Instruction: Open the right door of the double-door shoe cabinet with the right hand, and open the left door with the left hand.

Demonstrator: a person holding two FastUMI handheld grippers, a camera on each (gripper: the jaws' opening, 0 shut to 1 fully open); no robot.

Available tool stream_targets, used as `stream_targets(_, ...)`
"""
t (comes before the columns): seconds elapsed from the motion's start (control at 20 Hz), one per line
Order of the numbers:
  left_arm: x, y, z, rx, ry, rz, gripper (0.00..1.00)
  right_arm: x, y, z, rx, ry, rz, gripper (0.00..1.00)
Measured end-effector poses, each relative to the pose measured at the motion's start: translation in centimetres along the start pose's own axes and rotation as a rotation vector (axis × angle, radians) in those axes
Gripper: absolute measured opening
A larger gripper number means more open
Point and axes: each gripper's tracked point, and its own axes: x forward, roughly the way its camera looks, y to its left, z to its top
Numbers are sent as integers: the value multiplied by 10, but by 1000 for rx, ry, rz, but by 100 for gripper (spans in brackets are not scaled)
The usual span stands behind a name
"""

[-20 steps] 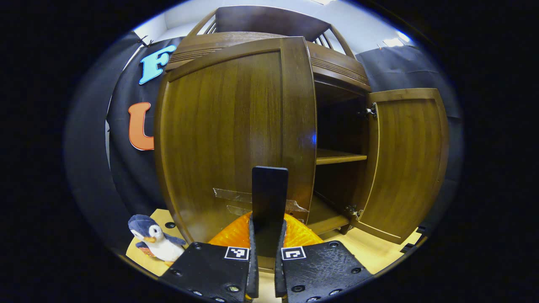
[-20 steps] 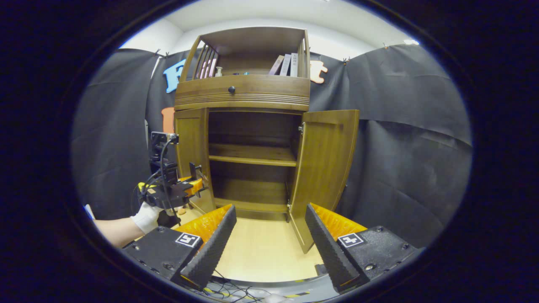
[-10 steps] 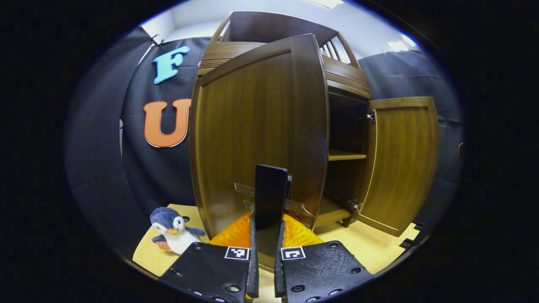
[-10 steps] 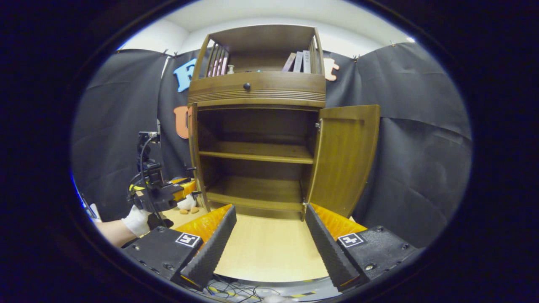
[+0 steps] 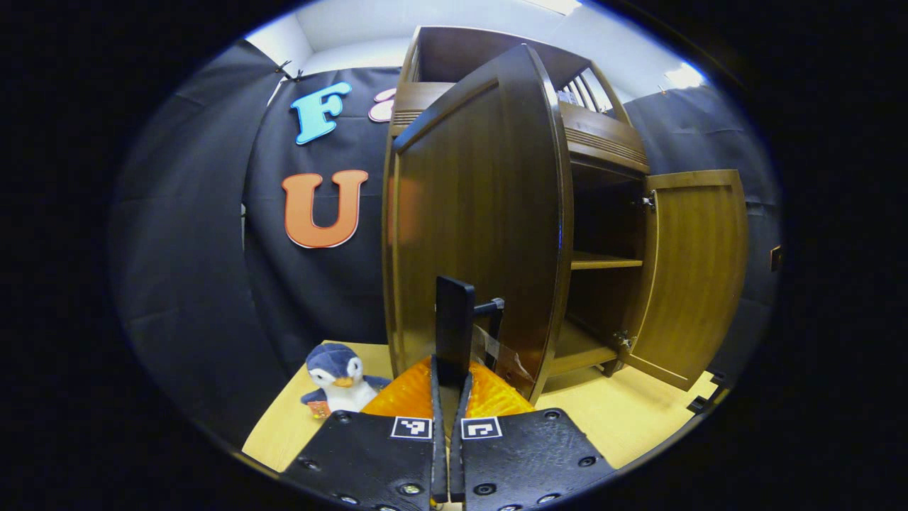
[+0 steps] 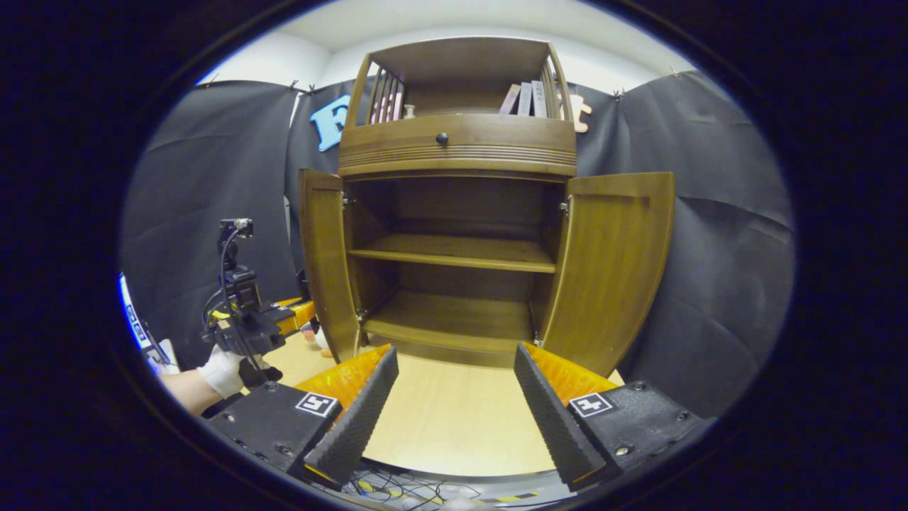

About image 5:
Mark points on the small ceiling light panel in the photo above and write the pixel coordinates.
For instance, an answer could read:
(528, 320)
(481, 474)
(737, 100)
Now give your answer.
(684, 76)

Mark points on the wooden double-door shoe cabinet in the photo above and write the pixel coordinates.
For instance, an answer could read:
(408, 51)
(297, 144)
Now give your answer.
(603, 213)

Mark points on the wooden cabinet door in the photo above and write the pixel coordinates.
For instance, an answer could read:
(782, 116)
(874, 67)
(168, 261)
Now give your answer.
(691, 277)
(475, 213)

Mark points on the penguin plush toy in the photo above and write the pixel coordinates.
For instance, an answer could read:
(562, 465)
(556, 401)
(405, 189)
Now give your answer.
(337, 383)

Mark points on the large ceiling light panel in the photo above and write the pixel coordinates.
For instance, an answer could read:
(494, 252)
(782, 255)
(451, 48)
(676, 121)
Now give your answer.
(557, 4)

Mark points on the black backdrop cloth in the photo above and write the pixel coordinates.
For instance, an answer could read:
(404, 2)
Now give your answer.
(191, 248)

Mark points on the wooden inner cabinet shelf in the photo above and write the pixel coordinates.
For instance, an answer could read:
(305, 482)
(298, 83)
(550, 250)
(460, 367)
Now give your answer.
(603, 262)

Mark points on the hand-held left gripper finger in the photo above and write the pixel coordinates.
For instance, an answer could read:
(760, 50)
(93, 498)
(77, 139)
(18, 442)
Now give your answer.
(440, 461)
(456, 461)

